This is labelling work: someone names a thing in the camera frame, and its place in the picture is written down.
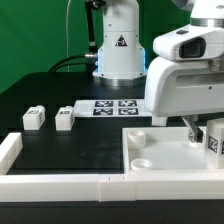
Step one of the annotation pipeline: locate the black cable post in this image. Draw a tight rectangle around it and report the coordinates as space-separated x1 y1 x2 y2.
83 0 107 73

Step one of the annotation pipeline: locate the black cable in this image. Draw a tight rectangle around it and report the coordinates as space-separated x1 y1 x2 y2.
48 53 98 73

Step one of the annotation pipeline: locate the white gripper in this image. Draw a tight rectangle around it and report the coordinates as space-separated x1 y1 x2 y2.
145 26 224 143

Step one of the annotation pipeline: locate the white obstacle fence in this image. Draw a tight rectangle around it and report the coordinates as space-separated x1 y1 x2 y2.
0 133 224 202

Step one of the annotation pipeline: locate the white square tabletop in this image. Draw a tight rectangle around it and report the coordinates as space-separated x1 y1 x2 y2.
122 127 224 173

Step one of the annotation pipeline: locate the grey thin cable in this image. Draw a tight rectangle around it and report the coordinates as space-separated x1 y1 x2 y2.
65 0 73 73

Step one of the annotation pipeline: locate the white marker base plate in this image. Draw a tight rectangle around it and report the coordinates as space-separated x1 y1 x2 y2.
74 99 151 117

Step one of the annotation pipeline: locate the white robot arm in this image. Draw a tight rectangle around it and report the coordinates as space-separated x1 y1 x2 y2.
93 0 224 142

